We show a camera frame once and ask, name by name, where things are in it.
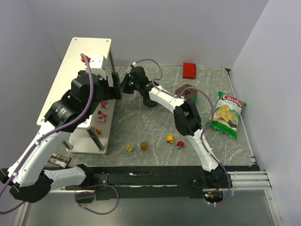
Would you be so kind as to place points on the olive round toy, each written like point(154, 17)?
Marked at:
point(144, 146)

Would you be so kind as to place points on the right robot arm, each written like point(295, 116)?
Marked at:
point(186, 118)

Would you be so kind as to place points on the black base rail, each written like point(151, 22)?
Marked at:
point(154, 181)

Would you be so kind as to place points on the black and white tape roll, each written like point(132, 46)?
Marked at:
point(148, 102)

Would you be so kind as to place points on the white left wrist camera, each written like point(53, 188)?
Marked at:
point(97, 65)

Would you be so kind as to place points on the red block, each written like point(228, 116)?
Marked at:
point(189, 71)

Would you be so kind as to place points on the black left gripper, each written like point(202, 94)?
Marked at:
point(113, 87)

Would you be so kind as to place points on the yellow pink lion toy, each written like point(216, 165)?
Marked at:
point(97, 131)

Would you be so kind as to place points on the strawberry cake toy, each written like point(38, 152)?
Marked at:
point(101, 117)

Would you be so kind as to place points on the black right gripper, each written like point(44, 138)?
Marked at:
point(128, 82)

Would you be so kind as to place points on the green chips bag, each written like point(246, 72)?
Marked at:
point(226, 114)

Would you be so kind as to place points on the brown snack bar wrapper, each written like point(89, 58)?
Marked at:
point(60, 160)

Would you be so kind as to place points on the yellow bee toy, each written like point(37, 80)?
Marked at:
point(129, 149)

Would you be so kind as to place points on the yellow duck toy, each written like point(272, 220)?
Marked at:
point(170, 139)

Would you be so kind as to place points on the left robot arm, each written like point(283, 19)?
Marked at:
point(27, 178)

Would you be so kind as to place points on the brown and green cup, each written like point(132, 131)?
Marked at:
point(188, 93)

